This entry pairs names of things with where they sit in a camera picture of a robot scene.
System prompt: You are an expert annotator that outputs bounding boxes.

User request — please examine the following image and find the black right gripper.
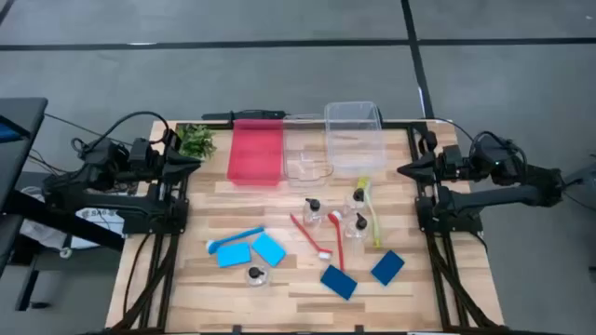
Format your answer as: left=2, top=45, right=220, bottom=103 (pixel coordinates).
left=397, top=143, right=474, bottom=185

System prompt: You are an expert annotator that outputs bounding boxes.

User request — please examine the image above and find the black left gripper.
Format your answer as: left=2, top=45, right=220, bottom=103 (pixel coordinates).
left=128, top=137, right=204, bottom=185

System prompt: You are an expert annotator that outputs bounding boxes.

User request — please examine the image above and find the yellow-green dish brush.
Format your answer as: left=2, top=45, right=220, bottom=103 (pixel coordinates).
left=357, top=176, right=383, bottom=249

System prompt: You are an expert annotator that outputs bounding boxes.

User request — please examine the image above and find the light blue dish brush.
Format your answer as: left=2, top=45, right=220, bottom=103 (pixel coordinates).
left=206, top=225, right=265, bottom=256

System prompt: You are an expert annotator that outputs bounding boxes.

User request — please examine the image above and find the dark blue scrub sponge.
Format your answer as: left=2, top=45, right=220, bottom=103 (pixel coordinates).
left=370, top=249, right=406, bottom=287
left=319, top=263, right=359, bottom=302

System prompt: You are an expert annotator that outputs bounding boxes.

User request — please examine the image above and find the red round-head dish brush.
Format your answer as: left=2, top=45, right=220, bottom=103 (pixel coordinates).
left=327, top=209, right=346, bottom=273

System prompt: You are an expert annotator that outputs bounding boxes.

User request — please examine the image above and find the light blue sponge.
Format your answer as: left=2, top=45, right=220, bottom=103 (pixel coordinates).
left=251, top=231, right=288, bottom=268
left=216, top=241, right=252, bottom=269

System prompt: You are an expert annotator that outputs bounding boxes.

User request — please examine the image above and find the thin red dish brush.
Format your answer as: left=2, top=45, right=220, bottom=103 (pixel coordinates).
left=289, top=212, right=333, bottom=261

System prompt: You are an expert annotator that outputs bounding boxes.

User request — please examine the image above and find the green plant in white pot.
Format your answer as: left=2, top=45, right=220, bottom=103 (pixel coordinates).
left=175, top=123, right=218, bottom=162

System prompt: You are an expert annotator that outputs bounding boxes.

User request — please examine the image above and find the pink plastic bin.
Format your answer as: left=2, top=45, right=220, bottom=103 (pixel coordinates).
left=226, top=118, right=285, bottom=187

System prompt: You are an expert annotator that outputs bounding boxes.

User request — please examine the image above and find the large clear plastic bin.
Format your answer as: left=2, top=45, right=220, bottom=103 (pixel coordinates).
left=323, top=100, right=387, bottom=179

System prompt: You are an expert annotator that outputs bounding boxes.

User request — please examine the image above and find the white printed cardboard box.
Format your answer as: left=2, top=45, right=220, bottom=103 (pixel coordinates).
left=69, top=206, right=128, bottom=250

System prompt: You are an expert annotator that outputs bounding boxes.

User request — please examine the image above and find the small clear plastic bin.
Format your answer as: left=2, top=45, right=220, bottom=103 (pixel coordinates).
left=282, top=114, right=334, bottom=188

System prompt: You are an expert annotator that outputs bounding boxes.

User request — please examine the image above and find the black desk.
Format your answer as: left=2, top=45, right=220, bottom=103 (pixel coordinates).
left=0, top=96, right=127, bottom=313

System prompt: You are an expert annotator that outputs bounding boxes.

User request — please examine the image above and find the white plastic bag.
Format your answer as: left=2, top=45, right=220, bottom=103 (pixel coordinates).
left=18, top=185, right=71, bottom=252

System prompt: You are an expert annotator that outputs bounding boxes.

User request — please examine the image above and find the dark grey chair base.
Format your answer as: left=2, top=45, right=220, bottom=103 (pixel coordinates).
left=561, top=155, right=596, bottom=210

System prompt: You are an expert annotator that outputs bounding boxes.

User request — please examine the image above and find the blue lit screen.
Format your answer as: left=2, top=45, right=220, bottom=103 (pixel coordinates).
left=0, top=114, right=23, bottom=144

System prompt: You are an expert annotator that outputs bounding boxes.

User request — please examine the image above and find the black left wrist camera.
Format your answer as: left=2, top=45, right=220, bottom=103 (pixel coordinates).
left=161, top=128, right=183, bottom=153

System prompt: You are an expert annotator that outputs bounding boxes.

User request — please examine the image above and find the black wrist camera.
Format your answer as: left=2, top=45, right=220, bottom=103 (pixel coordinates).
left=420, top=129, right=440, bottom=153
left=161, top=128, right=183, bottom=153

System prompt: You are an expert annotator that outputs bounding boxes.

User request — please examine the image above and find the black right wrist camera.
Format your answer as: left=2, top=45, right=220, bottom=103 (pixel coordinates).
left=420, top=129, right=440, bottom=153

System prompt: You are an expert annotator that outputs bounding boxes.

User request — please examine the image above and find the black aluminium table frame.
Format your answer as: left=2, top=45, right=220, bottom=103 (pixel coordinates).
left=111, top=118, right=504, bottom=335

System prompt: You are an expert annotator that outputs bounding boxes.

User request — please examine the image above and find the black floor cable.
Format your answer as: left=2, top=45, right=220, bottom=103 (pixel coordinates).
left=44, top=113, right=150, bottom=151

